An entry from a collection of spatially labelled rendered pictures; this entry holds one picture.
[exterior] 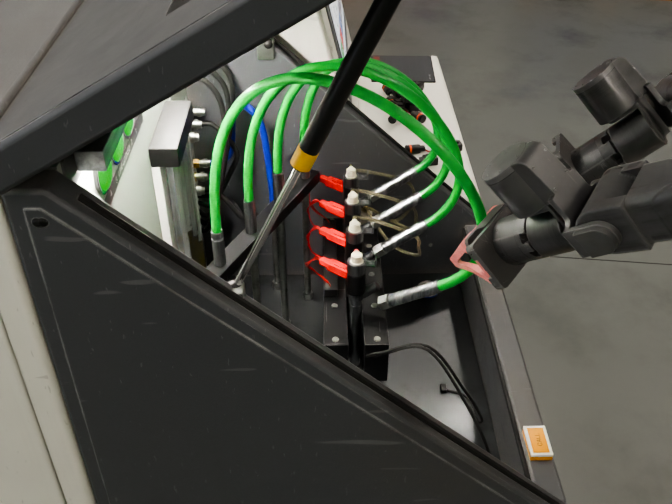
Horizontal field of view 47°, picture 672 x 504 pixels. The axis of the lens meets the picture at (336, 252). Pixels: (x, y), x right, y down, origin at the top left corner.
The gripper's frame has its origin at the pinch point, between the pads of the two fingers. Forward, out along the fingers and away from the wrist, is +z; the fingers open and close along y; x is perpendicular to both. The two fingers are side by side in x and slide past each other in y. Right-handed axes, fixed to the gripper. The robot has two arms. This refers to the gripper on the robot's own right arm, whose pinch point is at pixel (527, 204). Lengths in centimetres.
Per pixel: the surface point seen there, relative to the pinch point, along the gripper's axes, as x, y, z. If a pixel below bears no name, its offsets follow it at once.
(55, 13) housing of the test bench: 21, 59, 16
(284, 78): 13.0, 36.8, 5.9
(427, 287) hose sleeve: 15.8, 5.2, 11.1
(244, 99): 12.3, 38.2, 12.3
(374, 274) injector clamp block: -7.0, 0.9, 31.4
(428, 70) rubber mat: -91, 3, 33
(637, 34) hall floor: -398, -132, 38
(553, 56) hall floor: -351, -96, 73
